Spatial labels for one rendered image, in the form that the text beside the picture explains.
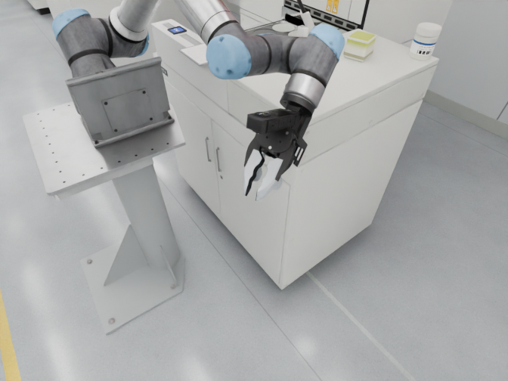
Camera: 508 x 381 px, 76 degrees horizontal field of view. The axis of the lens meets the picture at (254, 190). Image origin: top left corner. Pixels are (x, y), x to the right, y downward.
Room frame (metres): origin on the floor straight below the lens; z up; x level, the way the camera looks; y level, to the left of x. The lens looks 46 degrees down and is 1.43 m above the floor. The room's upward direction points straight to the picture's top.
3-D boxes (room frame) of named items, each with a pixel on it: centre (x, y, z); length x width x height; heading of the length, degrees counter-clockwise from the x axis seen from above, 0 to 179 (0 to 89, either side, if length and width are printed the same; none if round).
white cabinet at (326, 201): (1.25, -0.08, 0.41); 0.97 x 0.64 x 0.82; 37
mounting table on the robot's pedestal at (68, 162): (0.89, 0.48, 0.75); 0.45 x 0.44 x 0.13; 124
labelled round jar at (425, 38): (1.08, -0.56, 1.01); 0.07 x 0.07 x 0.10
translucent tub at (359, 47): (1.08, -0.35, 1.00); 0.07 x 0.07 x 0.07; 52
